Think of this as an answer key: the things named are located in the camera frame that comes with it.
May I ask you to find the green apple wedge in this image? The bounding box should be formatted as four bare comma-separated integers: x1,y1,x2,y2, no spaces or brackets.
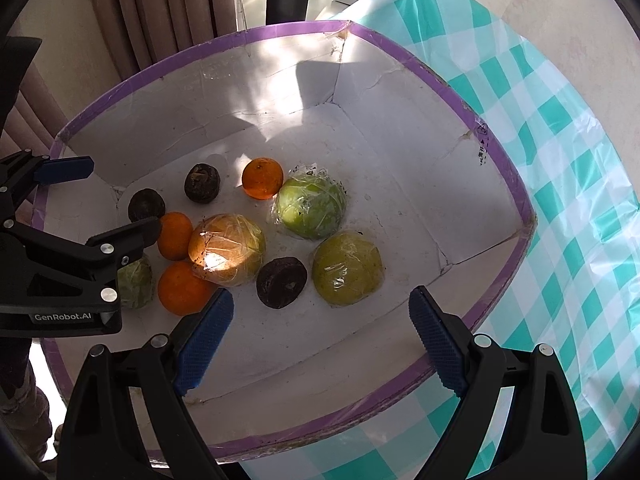
271,170,349,240

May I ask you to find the small dark purple fruit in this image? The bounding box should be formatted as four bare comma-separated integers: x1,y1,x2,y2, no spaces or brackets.
128,188,166,223

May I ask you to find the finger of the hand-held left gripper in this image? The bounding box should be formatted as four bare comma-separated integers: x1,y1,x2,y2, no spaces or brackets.
0,150,96,221
0,216,162,306

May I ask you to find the brown-faced apple half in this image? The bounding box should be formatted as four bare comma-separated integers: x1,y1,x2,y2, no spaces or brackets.
188,213,267,288

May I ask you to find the tangerine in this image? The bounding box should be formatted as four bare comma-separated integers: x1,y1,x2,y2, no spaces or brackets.
242,157,285,200
157,260,217,317
157,211,194,261

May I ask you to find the large dark purple fruit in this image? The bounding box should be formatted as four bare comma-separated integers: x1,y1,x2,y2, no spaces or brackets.
256,256,309,310

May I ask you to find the beige curtain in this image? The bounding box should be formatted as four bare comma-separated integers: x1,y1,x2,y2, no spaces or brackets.
0,0,242,171

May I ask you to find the pale apple wedge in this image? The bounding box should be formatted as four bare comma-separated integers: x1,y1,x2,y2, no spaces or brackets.
117,254,155,310

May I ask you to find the wrapped yellow-green apple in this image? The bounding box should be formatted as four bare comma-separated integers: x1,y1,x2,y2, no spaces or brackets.
311,231,385,307

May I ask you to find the purple cardboard box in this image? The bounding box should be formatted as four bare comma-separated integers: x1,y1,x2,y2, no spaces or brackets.
31,20,538,463

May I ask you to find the person's leg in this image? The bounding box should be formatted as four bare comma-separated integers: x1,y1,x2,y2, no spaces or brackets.
0,337,67,473

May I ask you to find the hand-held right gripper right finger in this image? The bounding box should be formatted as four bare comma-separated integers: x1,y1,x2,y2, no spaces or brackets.
408,285,587,480

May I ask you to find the black chair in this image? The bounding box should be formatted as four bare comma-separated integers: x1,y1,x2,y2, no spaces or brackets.
0,35,43,131

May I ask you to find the teal checkered tablecloth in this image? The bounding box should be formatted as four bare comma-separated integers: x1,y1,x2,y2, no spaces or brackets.
240,0,640,480

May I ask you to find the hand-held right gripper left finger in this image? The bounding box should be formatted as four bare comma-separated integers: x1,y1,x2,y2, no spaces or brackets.
57,287,236,480

